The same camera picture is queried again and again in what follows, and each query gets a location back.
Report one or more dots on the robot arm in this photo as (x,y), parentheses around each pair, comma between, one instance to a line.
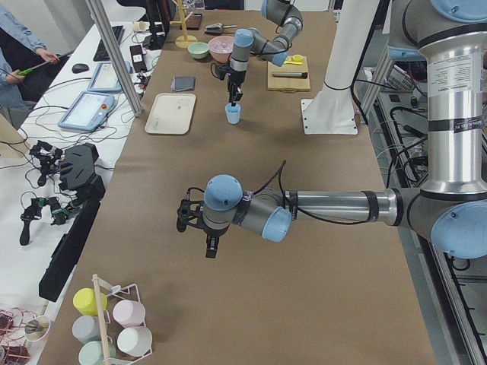
(266,38)
(449,208)

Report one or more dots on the mint cup on rack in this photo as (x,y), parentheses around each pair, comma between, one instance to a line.
(91,353)

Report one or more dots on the light blue cup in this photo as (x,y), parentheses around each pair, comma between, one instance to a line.
(232,111)

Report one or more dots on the yellow cup on rack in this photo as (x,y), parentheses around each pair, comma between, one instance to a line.
(85,302)

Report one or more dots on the cream rabbit tray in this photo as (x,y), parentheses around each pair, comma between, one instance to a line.
(170,114)

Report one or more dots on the aluminium frame post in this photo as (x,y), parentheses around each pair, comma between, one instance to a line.
(104,27)

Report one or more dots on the white cup on rack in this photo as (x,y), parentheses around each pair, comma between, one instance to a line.
(135,341)

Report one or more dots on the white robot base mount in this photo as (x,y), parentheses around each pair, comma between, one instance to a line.
(332,109)

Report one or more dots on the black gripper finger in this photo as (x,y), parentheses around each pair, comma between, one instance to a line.
(212,241)
(235,94)

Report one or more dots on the green bowl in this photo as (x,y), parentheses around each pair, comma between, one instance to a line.
(198,50)

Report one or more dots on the pink bowl of ice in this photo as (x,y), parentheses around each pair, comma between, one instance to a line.
(220,48)

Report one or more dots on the grey cup on rack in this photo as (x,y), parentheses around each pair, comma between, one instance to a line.
(86,329)

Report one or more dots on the steel ice scoop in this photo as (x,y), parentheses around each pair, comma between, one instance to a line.
(218,28)

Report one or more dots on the teach pendant tablet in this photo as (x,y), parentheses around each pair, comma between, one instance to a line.
(87,112)
(104,79)

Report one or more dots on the pink cup on rack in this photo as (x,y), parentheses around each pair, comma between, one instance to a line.
(129,313)

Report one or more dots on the white wire cup rack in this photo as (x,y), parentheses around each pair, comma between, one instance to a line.
(107,296)

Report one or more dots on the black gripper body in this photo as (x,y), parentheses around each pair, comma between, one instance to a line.
(210,231)
(235,77)

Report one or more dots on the wooden cup stand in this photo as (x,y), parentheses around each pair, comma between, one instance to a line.
(184,12)

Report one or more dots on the wooden cutting board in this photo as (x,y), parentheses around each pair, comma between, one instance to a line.
(287,84)

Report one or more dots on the grey folded cloth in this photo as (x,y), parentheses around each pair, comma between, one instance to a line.
(183,83)

